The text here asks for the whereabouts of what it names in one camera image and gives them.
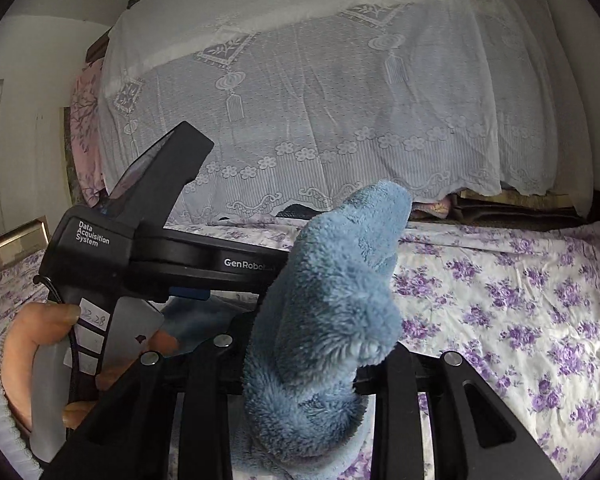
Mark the blue fluffy small garment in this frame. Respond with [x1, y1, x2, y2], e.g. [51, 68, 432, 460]
[230, 181, 412, 479]

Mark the person's left hand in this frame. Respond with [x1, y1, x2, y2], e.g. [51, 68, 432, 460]
[0, 301, 182, 430]

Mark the pink floral cloth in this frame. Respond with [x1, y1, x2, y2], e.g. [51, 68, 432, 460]
[69, 58, 106, 207]

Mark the purple floral bed sheet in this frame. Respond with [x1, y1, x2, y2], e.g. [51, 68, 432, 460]
[0, 211, 600, 480]

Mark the white lace cover cloth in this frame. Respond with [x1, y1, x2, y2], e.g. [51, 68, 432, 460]
[99, 0, 593, 222]

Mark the gold wooden bed frame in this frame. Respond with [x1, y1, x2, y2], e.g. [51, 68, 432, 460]
[0, 217, 50, 271]

